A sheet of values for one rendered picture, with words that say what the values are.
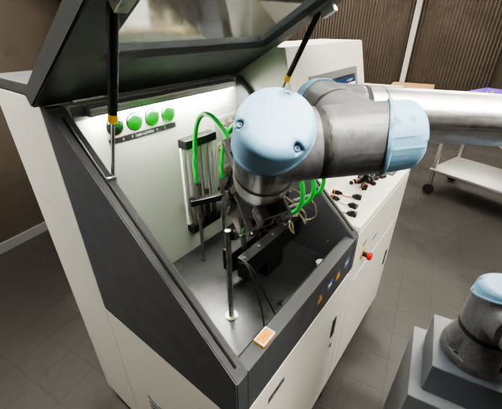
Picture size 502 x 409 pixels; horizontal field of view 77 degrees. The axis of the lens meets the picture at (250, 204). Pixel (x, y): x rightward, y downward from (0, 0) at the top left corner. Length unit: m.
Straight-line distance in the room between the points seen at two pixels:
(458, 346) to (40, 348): 2.06
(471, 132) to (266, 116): 0.34
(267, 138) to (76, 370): 1.96
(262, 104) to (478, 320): 0.74
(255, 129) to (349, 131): 0.09
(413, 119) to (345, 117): 0.07
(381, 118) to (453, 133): 0.22
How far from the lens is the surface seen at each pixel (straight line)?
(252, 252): 1.02
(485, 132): 0.56
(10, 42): 3.11
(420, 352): 1.11
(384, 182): 1.58
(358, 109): 0.33
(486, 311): 0.88
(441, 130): 0.52
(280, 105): 0.29
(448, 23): 6.84
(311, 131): 0.28
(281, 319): 0.88
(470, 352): 0.96
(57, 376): 2.15
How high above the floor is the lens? 1.62
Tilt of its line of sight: 30 degrees down
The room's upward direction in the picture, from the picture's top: straight up
